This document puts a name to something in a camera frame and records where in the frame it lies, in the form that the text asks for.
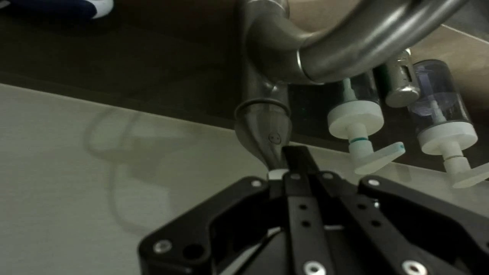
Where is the small chrome fixture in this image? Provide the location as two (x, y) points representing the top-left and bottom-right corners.
(374, 48), (423, 111)

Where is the blue clear soap dispenser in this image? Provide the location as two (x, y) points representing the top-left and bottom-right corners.
(405, 59), (489, 192)

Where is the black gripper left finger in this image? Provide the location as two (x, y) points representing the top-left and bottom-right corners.
(137, 146), (327, 275)

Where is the chrome faucet spout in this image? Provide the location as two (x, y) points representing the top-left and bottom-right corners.
(238, 0), (472, 89)

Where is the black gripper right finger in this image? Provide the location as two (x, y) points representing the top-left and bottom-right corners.
(296, 146), (489, 275)

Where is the dark blue white item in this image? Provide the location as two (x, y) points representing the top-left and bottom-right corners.
(0, 0), (116, 22)

